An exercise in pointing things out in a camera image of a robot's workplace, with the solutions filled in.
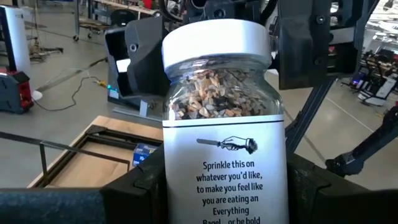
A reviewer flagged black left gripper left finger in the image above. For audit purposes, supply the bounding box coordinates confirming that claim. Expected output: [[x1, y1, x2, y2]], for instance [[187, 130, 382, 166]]
[[0, 145, 165, 224]]

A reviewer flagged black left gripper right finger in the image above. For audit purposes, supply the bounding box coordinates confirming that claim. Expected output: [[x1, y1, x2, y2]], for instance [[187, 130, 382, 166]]
[[287, 152, 398, 224]]

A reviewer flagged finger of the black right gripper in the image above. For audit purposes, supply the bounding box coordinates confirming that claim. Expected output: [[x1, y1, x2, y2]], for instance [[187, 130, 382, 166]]
[[126, 16, 170, 97], [278, 0, 333, 90]]

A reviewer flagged white-lid spice jar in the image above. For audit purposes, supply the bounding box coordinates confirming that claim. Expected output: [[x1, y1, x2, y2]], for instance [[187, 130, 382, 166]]
[[160, 17, 290, 224]]

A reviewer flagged blue plastic wrap box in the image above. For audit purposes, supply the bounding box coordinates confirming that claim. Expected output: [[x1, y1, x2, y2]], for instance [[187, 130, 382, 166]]
[[132, 142, 159, 168]]

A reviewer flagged grey metal bar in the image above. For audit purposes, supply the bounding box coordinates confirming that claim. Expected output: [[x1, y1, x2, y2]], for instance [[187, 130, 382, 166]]
[[111, 98, 163, 123]]

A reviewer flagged metal storage cart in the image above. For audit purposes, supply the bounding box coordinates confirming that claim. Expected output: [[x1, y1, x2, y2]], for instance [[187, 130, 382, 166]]
[[73, 0, 162, 41]]

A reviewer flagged black stand base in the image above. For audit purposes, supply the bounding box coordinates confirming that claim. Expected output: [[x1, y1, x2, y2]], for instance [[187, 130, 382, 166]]
[[29, 39, 65, 63]]

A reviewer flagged black and red toolbox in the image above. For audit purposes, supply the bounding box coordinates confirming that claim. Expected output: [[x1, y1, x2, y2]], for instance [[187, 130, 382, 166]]
[[0, 70, 35, 115]]

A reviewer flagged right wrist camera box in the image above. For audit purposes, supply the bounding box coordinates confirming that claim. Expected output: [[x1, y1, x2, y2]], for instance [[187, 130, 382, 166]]
[[104, 27, 142, 108]]

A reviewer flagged black floor cable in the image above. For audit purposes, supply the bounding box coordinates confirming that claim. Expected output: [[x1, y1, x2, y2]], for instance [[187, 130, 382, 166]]
[[32, 75, 109, 112]]

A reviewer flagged black metal table frame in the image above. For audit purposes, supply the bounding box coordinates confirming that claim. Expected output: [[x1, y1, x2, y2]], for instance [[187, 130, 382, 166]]
[[46, 124, 164, 187]]

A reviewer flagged white pedestal stand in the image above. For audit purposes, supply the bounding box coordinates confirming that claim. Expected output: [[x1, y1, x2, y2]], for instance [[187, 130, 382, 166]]
[[0, 4, 44, 101]]

